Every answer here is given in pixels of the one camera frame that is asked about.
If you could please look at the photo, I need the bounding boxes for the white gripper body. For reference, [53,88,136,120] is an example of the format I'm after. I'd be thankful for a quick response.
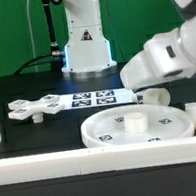
[120,28,193,90]

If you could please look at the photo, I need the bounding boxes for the white round table top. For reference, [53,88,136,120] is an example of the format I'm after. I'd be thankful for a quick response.
[81,104,195,148]

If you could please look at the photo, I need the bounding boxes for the white sheet with fiducial markers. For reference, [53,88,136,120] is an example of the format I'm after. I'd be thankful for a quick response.
[59,88,134,110]

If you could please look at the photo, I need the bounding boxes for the white cross-shaped table base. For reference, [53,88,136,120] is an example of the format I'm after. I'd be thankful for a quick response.
[8,94,65,123]

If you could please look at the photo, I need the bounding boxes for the white front fence bar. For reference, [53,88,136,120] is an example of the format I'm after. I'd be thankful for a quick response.
[0,137,196,185]

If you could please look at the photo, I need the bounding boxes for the black cables at base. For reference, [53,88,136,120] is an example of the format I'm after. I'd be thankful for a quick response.
[10,48,68,76]

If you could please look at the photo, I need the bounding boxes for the white cable on backdrop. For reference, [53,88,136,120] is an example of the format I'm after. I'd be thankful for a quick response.
[24,0,45,74]

